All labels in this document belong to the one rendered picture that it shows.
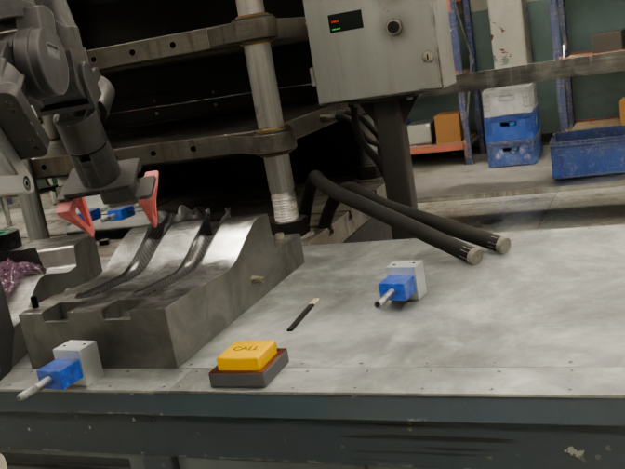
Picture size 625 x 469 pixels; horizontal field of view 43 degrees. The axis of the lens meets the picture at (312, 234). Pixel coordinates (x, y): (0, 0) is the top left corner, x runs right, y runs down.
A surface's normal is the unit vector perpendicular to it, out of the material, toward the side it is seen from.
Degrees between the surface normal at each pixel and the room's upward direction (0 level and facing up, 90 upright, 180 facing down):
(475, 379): 0
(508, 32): 90
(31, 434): 90
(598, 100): 90
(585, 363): 0
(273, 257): 90
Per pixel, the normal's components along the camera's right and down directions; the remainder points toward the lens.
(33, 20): -0.09, 0.07
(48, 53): 0.98, -0.14
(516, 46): -0.39, 0.27
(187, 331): 0.92, -0.07
